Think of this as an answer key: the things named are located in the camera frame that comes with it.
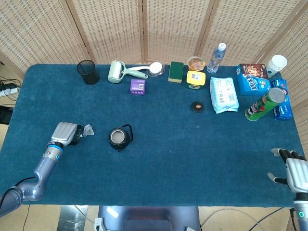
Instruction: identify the white power strip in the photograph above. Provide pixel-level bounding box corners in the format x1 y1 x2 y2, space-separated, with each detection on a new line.
0 87 20 97

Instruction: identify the yellow box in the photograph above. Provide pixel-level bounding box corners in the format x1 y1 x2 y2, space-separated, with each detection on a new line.
186 70 207 90

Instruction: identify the pyramid tea bag with tag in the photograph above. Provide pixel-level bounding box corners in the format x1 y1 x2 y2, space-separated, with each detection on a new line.
80 123 95 139

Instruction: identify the pale green lint roller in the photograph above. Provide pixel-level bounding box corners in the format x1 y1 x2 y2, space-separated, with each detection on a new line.
107 60 149 84

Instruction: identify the white floor cable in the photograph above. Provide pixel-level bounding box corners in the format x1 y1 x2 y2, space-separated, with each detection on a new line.
201 208 265 231

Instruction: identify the blue table cloth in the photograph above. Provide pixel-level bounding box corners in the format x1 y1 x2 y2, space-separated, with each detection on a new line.
0 63 308 207

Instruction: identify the blue Oreo box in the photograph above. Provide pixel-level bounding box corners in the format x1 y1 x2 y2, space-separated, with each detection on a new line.
270 78 294 121

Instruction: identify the black mesh pen holder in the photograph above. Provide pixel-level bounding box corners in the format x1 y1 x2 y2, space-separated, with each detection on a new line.
76 59 100 85

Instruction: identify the black floor cable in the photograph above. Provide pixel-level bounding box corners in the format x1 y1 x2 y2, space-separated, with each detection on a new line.
250 206 284 231

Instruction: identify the white paper cup stack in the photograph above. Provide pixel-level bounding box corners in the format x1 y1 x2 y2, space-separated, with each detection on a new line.
265 54 288 78

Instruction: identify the black box on floor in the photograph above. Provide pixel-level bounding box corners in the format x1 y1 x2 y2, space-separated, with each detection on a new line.
0 105 13 125

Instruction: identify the small black round lid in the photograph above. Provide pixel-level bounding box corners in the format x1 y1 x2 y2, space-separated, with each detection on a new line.
191 101 205 113

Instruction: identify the light blue wet wipes pack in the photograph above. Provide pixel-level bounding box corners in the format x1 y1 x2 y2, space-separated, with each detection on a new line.
209 77 240 115

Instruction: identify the clear plastic water bottle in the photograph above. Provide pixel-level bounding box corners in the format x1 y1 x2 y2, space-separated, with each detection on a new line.
206 42 227 74

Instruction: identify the orange-lidded snack cup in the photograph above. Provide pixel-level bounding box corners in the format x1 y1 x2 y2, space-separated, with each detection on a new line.
188 56 206 72

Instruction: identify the green and yellow sponge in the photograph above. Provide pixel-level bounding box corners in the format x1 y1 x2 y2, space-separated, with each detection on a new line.
168 61 184 84

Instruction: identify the dark robot base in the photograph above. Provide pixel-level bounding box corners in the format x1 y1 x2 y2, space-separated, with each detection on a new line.
97 205 201 231

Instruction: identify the blue cookie box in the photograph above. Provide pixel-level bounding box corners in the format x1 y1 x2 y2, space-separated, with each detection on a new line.
235 63 272 97

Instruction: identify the white round long-handled brush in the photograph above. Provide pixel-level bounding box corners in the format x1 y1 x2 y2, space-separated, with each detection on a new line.
126 61 166 78

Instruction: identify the green chips can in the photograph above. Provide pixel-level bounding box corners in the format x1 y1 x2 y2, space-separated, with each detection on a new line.
244 87 287 122

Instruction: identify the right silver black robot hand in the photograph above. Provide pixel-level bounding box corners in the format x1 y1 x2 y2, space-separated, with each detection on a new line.
267 148 308 193

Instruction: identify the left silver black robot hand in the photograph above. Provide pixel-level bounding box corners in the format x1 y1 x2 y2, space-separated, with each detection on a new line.
51 122 84 146

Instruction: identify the bamboo folding screen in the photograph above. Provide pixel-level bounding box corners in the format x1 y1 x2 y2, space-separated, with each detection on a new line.
0 0 308 137

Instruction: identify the black teapot with handle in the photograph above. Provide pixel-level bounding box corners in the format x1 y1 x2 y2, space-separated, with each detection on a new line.
108 124 134 153

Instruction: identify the small purple box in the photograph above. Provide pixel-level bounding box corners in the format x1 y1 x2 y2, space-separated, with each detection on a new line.
129 78 146 96

